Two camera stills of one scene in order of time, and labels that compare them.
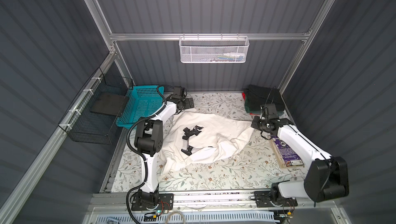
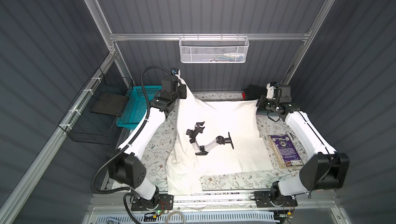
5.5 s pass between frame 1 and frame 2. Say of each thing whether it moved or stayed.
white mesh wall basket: stayed
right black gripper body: moved
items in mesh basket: stayed
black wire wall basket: stayed
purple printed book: stayed
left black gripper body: moved
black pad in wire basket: stayed
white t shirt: moved
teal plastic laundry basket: stayed
